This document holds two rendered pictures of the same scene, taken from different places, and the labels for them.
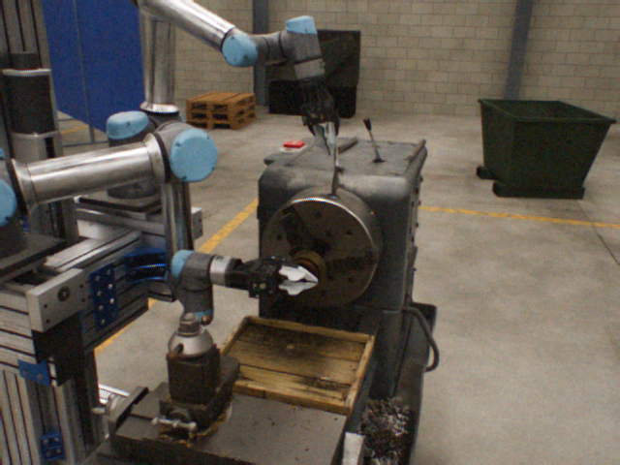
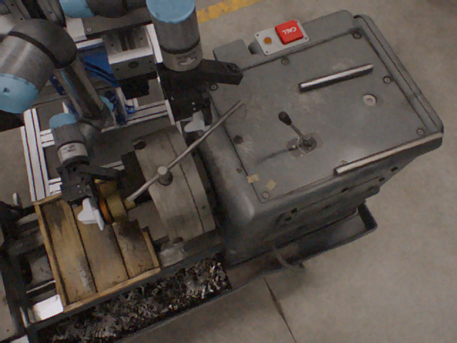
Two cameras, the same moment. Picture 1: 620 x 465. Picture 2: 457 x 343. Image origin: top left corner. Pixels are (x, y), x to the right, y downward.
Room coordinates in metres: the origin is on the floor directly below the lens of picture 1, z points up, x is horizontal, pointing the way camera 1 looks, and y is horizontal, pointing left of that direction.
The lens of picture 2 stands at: (1.30, -0.39, 2.14)
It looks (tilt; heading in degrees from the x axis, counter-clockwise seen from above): 69 degrees down; 48
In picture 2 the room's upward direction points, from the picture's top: 3 degrees clockwise
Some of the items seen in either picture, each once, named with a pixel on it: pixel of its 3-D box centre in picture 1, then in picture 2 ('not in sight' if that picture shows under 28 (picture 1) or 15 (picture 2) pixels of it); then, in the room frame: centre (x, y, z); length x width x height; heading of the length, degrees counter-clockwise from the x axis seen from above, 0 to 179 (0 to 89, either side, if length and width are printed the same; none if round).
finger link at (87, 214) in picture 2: (296, 276); (89, 215); (1.20, 0.03, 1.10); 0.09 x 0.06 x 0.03; 74
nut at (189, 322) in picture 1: (189, 321); not in sight; (0.86, 0.21, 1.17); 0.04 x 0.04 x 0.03
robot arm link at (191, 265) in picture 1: (196, 267); (66, 133); (1.28, 0.28, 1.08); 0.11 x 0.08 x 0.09; 74
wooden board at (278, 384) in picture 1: (291, 360); (97, 236); (1.16, 0.04, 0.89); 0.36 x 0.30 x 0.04; 74
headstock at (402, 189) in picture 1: (346, 210); (293, 133); (1.81, -0.13, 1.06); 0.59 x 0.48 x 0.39; 164
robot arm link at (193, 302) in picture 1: (196, 299); (80, 143); (1.29, 0.29, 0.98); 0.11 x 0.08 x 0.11; 30
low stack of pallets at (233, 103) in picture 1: (222, 109); not in sight; (9.47, 1.50, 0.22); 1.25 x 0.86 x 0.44; 170
